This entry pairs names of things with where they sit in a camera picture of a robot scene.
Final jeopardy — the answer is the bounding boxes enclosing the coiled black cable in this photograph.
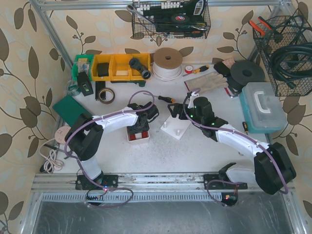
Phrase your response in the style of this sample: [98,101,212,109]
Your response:
[270,42,312,82]

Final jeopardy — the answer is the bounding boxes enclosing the beige work glove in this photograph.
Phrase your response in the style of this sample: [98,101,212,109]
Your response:
[184,72,228,96]

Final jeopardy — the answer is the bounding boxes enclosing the wire basket with cables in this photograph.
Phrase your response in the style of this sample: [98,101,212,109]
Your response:
[253,15,312,97]

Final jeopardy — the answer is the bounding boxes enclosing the green storage bin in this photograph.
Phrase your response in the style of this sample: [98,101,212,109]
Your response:
[71,55,94,81]

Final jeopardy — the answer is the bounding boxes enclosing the clear teal toolbox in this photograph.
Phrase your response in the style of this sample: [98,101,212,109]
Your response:
[238,82,287,134]

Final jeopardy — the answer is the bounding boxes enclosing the white cable spool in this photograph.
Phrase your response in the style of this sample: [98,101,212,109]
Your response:
[152,47,183,82]

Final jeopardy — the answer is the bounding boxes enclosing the round beige power socket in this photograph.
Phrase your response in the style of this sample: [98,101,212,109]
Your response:
[54,125,71,145]

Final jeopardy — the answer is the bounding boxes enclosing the wire basket with tools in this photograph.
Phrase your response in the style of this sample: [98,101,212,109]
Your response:
[126,0,211,41]

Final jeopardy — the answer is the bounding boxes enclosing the black orange screwdriver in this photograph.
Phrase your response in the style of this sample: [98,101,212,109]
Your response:
[154,96,175,104]

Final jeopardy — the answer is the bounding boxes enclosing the yellow storage bin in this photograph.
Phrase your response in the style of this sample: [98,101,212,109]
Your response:
[91,53,151,81]

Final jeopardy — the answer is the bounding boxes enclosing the green sanding block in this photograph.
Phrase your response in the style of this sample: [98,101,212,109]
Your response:
[53,95,91,127]

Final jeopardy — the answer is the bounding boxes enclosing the black brush block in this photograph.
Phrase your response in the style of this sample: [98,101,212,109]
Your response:
[214,58,235,77]

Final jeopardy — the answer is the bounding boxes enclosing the orange handled pliers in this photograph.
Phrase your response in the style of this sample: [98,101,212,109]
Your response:
[248,16,273,37]

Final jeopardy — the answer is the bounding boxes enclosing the red tape roll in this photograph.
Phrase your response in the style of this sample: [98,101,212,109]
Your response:
[185,65,193,74]

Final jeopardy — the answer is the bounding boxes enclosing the white spring tray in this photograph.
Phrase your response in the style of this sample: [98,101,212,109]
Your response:
[127,127,150,145]

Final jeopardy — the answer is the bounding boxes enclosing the large red spring in tray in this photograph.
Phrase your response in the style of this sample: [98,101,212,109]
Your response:
[141,131,149,138]

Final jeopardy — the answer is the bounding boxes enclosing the white peg base plate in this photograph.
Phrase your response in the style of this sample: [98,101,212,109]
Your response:
[160,116,191,140]

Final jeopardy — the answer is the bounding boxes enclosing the small yellow black screwdriver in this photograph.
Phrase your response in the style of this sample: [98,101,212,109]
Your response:
[183,65,209,77]

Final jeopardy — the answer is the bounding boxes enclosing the small glass jar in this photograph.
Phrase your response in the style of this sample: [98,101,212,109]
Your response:
[67,82,80,97]

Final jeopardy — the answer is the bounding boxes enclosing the grey pipe fitting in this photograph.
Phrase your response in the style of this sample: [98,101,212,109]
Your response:
[129,58,151,80]

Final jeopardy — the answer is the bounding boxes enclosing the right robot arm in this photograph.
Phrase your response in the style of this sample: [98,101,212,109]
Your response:
[168,95,296,195]

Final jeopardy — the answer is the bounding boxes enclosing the brown packing tape roll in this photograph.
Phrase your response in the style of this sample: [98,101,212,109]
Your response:
[97,88,116,104]

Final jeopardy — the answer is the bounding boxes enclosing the black spool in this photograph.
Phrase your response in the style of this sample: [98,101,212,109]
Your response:
[227,60,265,92]

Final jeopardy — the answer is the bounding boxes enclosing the black device with label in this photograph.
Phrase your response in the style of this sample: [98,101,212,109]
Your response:
[77,72,94,96]

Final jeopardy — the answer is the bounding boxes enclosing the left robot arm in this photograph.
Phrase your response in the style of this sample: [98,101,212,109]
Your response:
[65,102,159,190]

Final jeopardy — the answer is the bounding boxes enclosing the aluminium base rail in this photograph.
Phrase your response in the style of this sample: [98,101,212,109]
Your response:
[31,172,296,193]

